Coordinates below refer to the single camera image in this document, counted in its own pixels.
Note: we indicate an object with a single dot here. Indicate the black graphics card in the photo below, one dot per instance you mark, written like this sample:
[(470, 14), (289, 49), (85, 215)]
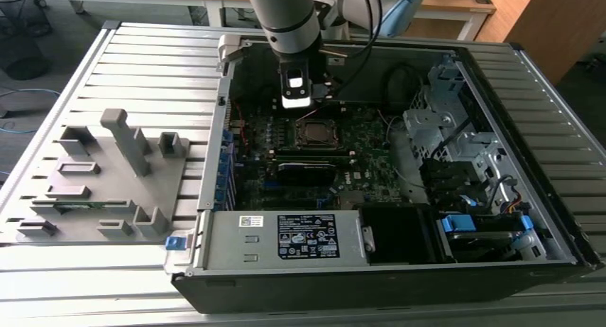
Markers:
[(304, 174)]

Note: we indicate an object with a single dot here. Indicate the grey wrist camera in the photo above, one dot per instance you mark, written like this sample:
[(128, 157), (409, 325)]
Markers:
[(295, 93)]

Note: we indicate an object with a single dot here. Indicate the thin metal locking lever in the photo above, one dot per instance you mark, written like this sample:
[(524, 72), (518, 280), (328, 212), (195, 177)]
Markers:
[(316, 113)]

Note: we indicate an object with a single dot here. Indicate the black open PC case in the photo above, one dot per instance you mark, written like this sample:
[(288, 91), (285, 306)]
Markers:
[(331, 295)]

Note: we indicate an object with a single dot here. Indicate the square CPU chip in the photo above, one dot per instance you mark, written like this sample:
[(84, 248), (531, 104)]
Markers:
[(317, 133)]

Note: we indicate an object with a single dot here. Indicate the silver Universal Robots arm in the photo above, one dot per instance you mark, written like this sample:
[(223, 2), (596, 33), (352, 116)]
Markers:
[(284, 18)]

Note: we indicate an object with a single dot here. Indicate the brown chipset heatsink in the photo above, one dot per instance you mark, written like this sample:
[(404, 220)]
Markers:
[(351, 199)]

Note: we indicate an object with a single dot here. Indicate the wooden cabinet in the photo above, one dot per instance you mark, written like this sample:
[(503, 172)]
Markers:
[(558, 29)]

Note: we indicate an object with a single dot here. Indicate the blue case latch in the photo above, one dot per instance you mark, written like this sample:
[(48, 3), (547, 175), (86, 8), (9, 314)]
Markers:
[(173, 243)]

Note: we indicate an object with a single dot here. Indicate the blue disk carrier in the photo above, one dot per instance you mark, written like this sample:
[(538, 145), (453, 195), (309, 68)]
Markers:
[(456, 223)]

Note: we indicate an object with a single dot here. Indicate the black waste bin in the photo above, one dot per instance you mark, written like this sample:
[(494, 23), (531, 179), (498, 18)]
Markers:
[(25, 64)]

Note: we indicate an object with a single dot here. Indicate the green motherboard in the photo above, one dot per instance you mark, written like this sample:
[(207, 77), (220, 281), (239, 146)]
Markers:
[(373, 164)]

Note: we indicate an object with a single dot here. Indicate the black hard disk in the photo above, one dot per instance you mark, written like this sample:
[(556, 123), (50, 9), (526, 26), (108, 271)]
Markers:
[(478, 247)]

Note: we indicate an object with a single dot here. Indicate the blue plastic clip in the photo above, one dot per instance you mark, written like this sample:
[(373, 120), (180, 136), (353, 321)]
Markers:
[(526, 223)]

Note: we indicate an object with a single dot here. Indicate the silver power supply unit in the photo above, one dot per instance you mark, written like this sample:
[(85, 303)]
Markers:
[(227, 242)]

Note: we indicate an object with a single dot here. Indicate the silver disk bay cage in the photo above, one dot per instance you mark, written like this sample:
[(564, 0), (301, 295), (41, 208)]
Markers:
[(425, 123)]

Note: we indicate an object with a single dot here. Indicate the grey parts rack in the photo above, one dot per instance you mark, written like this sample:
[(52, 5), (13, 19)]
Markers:
[(117, 185)]

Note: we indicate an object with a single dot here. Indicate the green RAM stick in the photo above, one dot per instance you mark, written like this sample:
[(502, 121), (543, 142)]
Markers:
[(74, 205)]

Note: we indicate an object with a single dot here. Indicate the black plastic bracket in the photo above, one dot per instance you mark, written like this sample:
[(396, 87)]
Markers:
[(449, 178)]

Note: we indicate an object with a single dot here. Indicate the CPU socket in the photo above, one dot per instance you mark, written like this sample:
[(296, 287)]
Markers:
[(295, 147)]

